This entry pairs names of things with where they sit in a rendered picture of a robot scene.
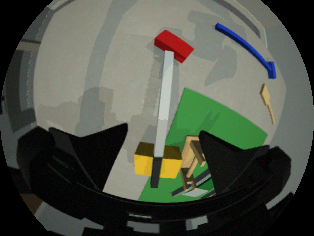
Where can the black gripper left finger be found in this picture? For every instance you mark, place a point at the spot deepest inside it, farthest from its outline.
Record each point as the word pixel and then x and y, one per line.
pixel 95 153

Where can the green rectangular mat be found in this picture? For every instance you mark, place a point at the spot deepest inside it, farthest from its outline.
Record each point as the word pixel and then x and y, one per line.
pixel 197 112

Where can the yellow block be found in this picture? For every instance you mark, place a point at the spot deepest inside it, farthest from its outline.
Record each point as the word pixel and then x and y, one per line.
pixel 143 157

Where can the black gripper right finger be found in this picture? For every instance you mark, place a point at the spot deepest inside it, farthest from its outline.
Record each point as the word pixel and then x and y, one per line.
pixel 226 162

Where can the red putter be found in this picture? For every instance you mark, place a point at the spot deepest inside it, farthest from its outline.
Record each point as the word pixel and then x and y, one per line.
pixel 174 49

